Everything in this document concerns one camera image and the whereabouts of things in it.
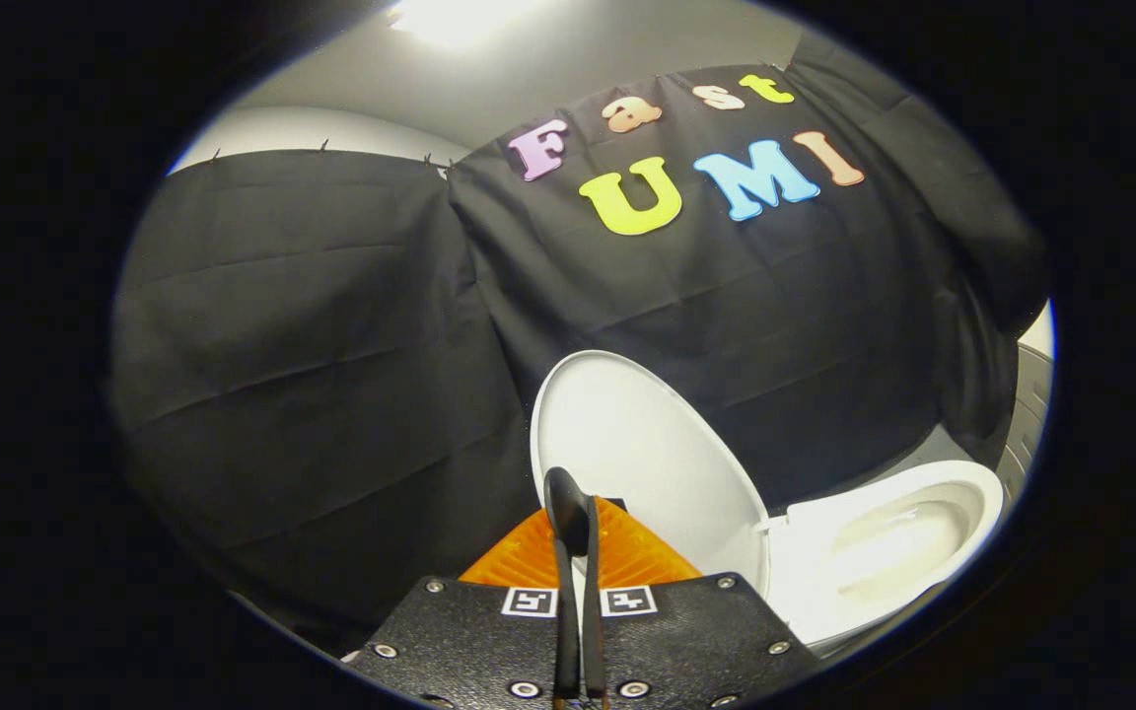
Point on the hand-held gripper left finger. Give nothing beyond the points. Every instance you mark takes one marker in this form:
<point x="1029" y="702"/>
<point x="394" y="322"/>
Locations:
<point x="469" y="641"/>

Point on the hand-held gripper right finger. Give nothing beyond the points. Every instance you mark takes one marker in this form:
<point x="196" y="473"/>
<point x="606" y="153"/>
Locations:
<point x="686" y="641"/>

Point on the black backdrop cloth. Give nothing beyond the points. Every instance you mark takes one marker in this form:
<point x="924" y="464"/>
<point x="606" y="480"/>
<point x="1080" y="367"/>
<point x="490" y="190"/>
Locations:
<point x="331" y="375"/>

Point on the white moulded plastic unit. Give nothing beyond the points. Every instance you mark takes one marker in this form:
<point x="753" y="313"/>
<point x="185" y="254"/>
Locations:
<point x="1029" y="414"/>

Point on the large ceiling light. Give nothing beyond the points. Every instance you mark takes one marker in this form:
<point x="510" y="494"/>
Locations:
<point x="450" y="18"/>

